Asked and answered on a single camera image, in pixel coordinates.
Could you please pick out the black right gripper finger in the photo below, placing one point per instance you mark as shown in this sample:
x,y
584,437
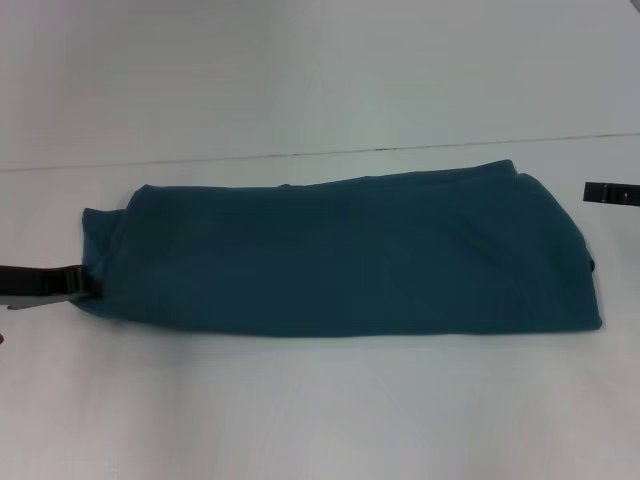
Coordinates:
x,y
612,192

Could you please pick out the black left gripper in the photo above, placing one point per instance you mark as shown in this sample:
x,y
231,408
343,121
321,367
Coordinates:
x,y
27,281

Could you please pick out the teal t-shirt with white lettering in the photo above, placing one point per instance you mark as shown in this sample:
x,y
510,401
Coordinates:
x,y
340,250

